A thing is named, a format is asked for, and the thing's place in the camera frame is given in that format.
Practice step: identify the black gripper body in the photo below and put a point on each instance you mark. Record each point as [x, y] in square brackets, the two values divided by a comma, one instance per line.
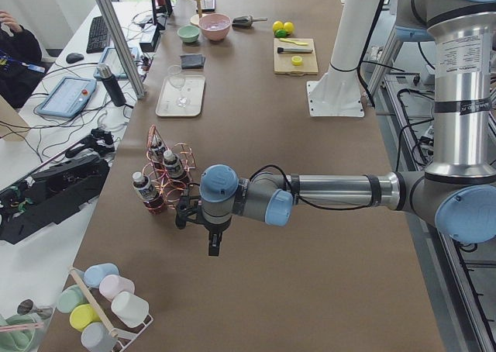
[213, 231]

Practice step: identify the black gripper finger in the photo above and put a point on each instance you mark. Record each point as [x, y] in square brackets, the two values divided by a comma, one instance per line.
[211, 250]
[217, 250]

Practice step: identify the copper wire bottle basket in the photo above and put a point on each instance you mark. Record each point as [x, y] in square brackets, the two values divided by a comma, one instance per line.
[158, 177]

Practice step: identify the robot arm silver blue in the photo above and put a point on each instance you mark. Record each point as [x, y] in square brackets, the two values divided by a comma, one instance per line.
[455, 193]

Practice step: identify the tea bottle middle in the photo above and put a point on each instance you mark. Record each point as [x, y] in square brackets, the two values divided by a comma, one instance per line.
[176, 173]

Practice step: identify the tea bottle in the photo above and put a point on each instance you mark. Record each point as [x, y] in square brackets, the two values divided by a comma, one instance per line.
[176, 173]
[148, 193]
[157, 150]

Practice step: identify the tea bottle front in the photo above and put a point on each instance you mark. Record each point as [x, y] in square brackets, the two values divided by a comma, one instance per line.
[148, 193]

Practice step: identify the tea bottle rear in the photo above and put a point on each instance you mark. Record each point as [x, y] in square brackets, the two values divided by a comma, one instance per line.
[157, 150]

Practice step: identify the white cup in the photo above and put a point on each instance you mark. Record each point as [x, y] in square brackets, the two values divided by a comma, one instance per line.
[131, 309]

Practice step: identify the pink cup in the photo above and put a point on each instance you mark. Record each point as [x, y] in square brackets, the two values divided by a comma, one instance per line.
[113, 284]

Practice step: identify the blue cup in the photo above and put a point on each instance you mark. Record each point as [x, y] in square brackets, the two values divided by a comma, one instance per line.
[94, 275]

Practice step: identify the cream rabbit serving tray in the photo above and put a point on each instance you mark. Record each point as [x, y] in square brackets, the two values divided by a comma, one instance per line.
[193, 90]

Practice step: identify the grey cup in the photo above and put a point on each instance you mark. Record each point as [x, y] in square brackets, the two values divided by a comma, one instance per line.
[96, 338]

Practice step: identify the yellow cup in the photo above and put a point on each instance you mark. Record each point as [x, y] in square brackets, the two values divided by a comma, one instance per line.
[82, 316]

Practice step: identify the green cup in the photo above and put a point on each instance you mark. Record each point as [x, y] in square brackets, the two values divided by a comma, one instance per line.
[70, 298]

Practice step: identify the clear wine glass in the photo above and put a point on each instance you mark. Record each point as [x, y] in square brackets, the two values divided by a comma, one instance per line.
[177, 80]

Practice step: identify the black equipment case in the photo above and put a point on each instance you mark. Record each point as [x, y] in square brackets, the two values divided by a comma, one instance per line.
[56, 193]

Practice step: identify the folded grey cloth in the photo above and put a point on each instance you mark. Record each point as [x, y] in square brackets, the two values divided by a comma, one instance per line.
[192, 61]

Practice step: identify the wooden cutting board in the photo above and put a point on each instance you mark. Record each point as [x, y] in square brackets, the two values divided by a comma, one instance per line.
[282, 62]

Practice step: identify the half lemon slice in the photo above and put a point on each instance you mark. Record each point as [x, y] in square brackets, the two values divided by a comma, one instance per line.
[297, 60]

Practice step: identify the steel muddler black tip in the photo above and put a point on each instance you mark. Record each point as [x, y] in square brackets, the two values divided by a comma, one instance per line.
[281, 50]

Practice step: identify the black thermos bottle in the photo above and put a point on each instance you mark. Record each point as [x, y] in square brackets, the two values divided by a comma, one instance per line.
[111, 85]

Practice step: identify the mint green bowl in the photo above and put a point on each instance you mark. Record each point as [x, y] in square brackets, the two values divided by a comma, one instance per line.
[188, 33]

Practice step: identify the blue teach pendant near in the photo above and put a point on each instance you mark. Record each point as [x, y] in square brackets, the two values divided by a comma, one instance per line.
[68, 98]

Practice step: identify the blue teach pendant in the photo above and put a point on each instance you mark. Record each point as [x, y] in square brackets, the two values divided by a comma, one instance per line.
[68, 98]
[110, 57]

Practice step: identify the yellow plastic knife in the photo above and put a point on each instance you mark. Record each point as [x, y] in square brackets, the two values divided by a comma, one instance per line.
[295, 42]

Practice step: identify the blue teach pendant far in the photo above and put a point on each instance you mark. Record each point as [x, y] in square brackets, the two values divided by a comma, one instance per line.
[110, 57]

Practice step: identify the pink bowl with ice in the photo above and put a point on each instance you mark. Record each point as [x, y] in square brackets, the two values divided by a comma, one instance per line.
[215, 26]

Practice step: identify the steel ice scoop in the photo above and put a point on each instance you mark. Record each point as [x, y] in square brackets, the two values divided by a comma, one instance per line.
[246, 21]

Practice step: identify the black keyboard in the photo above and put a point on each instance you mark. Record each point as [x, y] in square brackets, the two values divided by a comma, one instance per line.
[98, 36]

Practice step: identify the black computer mouse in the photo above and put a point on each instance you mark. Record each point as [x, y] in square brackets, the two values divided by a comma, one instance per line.
[73, 58]

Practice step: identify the seated person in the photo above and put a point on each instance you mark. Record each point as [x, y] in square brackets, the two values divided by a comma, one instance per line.
[21, 62]

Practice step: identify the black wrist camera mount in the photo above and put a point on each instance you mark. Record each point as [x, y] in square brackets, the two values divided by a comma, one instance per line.
[188, 210]

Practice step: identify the white wire cup rack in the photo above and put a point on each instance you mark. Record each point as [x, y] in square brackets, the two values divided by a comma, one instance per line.
[126, 336]

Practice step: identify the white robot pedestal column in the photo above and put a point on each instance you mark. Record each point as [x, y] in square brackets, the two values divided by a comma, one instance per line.
[338, 92]

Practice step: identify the aluminium frame post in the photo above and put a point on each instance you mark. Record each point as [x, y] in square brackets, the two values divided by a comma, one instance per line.
[121, 46]

